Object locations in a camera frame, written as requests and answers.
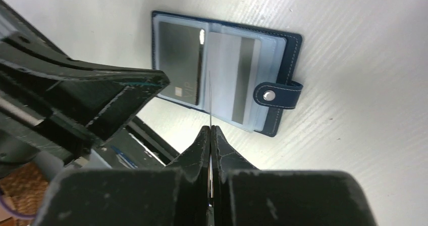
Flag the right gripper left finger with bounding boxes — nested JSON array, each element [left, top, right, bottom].
[[33, 126, 210, 225]]

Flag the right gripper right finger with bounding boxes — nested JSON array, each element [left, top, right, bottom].
[[210, 126, 377, 225]]

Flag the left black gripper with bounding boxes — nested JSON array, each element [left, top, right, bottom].
[[1, 1, 170, 175]]

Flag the plain black credit card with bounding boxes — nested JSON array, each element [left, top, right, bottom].
[[208, 71, 213, 206]]

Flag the black VIP credit card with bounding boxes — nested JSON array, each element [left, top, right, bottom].
[[157, 22, 205, 105]]

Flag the blue leather card holder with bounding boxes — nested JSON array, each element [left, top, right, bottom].
[[151, 11, 303, 137]]

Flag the silver white credit card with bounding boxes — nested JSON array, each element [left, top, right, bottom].
[[207, 32, 261, 130]]

